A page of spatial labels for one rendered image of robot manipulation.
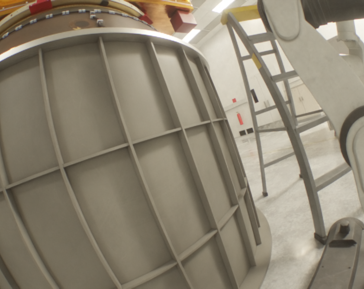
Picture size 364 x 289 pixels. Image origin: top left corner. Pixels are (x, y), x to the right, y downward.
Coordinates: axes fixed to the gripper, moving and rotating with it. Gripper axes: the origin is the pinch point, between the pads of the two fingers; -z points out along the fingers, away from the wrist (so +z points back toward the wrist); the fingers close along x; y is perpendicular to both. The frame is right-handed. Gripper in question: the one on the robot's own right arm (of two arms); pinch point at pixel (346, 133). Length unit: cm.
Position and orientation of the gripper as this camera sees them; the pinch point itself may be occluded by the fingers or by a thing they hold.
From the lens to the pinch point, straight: 73.1
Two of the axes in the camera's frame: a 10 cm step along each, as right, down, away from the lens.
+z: -2.0, -9.0, -3.9
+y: -9.8, 1.6, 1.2
